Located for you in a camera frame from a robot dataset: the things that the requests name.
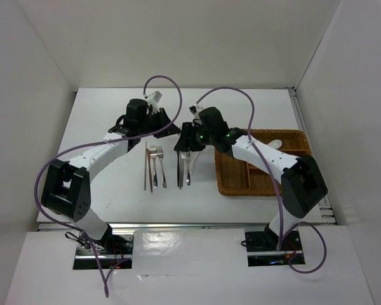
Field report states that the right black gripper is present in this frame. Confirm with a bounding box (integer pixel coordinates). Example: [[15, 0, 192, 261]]
[[173, 122, 215, 152]]

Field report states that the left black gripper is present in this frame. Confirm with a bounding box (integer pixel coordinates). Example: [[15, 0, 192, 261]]
[[138, 108, 181, 139]]

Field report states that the white ceramic spoon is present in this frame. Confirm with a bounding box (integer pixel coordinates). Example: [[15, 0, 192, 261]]
[[267, 139, 283, 149], [189, 152, 200, 175]]

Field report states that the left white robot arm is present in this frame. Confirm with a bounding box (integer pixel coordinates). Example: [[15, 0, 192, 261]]
[[41, 91, 180, 254]]

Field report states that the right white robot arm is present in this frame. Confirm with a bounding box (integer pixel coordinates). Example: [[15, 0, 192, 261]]
[[174, 106, 328, 249]]

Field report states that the steel fork right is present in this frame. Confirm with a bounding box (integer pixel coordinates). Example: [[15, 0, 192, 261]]
[[185, 151, 191, 186]]

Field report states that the steel fork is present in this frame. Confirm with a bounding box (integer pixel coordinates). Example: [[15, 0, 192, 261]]
[[157, 146, 167, 189], [185, 151, 191, 186], [150, 145, 158, 188]]

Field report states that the silver knife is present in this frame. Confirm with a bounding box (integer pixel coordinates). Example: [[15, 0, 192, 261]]
[[179, 152, 185, 189]]

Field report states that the steel fork left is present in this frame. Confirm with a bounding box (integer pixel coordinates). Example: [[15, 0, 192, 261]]
[[150, 145, 158, 188]]

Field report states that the copper chopstick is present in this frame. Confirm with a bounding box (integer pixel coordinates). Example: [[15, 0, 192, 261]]
[[146, 148, 153, 193]]

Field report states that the wicker cutlery tray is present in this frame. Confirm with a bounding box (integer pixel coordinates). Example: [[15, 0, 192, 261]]
[[215, 129, 312, 197]]

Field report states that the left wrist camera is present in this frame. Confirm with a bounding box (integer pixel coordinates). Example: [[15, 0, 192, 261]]
[[143, 91, 163, 109]]

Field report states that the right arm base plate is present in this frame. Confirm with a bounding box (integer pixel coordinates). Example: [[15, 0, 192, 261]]
[[241, 231, 305, 267]]

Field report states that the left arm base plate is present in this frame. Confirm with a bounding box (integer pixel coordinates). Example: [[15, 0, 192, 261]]
[[65, 232, 134, 270]]

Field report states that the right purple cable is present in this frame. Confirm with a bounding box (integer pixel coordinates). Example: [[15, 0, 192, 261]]
[[195, 86, 328, 275]]

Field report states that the purple cable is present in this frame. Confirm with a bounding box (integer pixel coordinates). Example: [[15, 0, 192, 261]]
[[195, 86, 328, 275], [34, 75, 182, 299]]

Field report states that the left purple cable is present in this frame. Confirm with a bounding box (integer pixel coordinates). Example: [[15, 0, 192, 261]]
[[34, 75, 182, 299]]

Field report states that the aluminium rail front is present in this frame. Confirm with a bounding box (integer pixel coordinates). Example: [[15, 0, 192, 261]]
[[37, 222, 337, 232]]

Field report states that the aluminium rail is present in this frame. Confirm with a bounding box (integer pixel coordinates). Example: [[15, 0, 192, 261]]
[[37, 222, 337, 232], [287, 87, 338, 226]]

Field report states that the aluminium rail right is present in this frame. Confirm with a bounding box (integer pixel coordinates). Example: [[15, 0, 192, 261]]
[[287, 87, 338, 226]]

